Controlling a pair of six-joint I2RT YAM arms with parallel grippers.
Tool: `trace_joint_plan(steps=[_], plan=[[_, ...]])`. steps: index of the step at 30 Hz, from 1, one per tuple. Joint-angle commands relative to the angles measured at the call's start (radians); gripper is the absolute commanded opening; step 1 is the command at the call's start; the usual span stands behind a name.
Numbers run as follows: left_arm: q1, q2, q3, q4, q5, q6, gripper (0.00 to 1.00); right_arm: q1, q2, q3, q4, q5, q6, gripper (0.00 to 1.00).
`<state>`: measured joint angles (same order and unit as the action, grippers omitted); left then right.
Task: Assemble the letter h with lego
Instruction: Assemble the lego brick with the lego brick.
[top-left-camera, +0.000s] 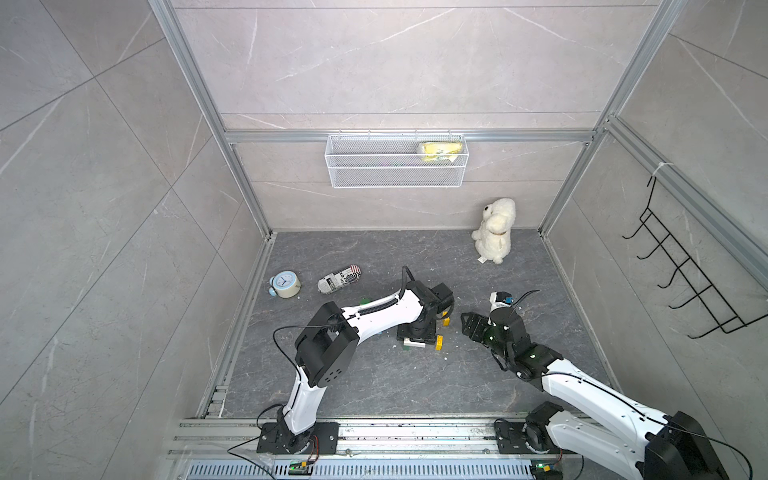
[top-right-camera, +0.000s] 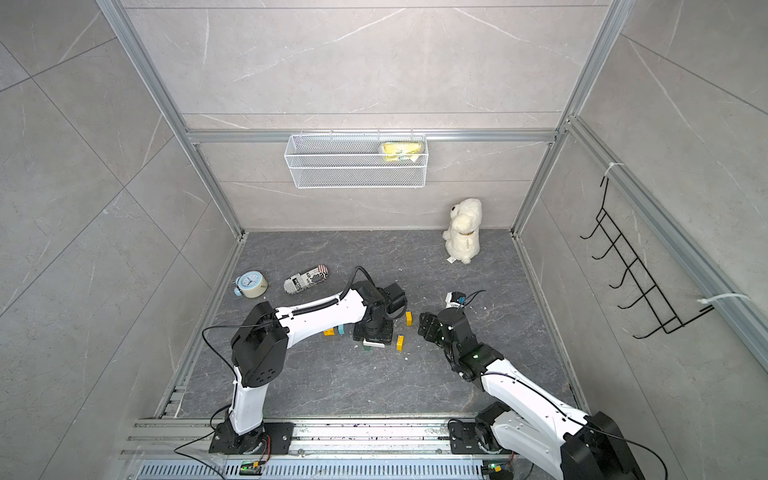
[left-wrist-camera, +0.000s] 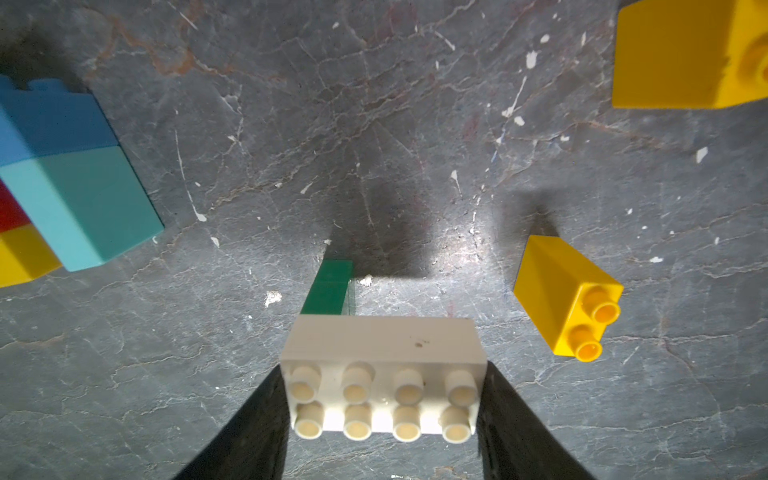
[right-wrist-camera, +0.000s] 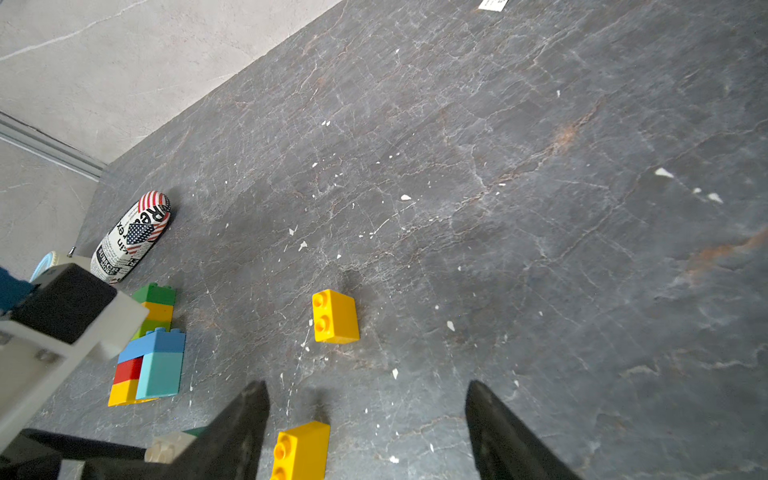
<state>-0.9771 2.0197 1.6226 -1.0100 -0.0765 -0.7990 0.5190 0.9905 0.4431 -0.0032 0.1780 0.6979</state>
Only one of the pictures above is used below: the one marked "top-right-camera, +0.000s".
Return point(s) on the tape roll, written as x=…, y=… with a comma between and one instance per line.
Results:
x=251, y=284

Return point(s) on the white plush toy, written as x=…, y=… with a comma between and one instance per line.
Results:
x=462, y=236

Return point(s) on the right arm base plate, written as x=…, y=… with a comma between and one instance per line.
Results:
x=471, y=437

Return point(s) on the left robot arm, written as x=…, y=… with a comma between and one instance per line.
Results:
x=259, y=349

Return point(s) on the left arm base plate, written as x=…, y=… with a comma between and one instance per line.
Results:
x=269, y=438

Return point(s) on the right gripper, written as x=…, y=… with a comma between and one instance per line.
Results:
x=430, y=323

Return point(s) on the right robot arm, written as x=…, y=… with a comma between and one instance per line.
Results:
x=525, y=419

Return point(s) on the small toy car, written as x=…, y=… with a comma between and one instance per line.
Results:
x=302, y=281

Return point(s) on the black wire hook rack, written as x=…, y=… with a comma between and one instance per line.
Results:
x=647, y=291

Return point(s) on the yellow sponge in basket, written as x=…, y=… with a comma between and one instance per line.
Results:
x=401, y=151

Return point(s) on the white wire mesh basket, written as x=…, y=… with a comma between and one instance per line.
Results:
x=335, y=160

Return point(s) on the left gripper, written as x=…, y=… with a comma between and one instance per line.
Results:
x=386, y=339

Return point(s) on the white long lego brick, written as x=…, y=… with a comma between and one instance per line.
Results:
x=369, y=344

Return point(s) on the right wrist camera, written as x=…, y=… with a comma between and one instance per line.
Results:
x=455, y=299

